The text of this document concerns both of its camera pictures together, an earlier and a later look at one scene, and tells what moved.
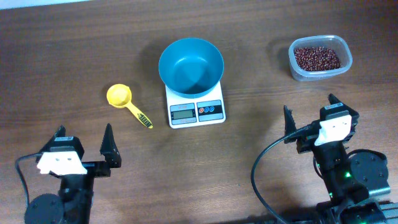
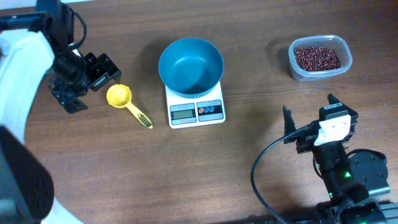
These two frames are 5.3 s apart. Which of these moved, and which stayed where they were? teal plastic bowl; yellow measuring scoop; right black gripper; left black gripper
Moved: left black gripper
Stayed: yellow measuring scoop; teal plastic bowl; right black gripper
